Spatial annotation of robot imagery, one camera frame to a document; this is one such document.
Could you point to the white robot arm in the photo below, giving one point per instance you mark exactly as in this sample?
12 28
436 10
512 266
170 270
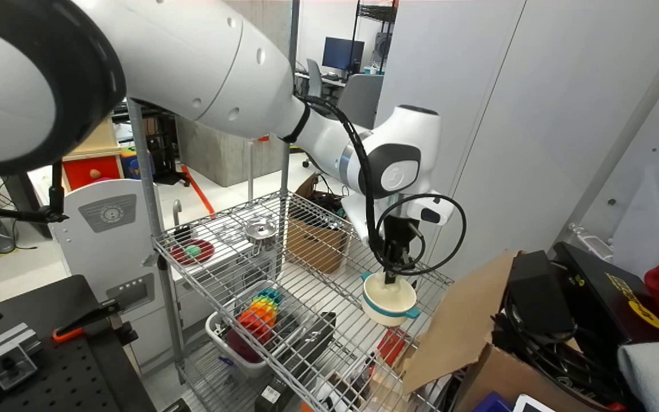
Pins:
65 66

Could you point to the black yellow case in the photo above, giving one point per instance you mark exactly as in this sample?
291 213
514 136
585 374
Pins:
609 305

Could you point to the rainbow stacking toy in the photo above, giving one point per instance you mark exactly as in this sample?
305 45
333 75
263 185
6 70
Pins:
260 312

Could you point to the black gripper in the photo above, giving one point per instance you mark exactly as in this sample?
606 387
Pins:
398 233

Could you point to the wire metal shelf rack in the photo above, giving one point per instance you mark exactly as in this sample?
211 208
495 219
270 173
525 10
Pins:
351 374

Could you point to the brown cardboard sheet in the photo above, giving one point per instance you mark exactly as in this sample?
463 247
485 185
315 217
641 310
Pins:
461 325

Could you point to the white plastic basket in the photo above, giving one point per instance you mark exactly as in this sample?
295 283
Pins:
297 339

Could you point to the red plate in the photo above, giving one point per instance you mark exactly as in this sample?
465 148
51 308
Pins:
193 252

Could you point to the computer monitor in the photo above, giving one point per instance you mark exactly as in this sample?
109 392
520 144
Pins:
342 54

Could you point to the silver pot lid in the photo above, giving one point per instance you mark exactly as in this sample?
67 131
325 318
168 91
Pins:
260 228

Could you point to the white pot teal trim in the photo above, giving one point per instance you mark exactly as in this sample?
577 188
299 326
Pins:
390 303

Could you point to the open cardboard box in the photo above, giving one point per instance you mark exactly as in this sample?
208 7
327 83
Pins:
315 230

